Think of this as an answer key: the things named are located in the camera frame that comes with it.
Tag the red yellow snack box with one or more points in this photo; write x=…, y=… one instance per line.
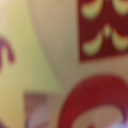
x=100, y=36

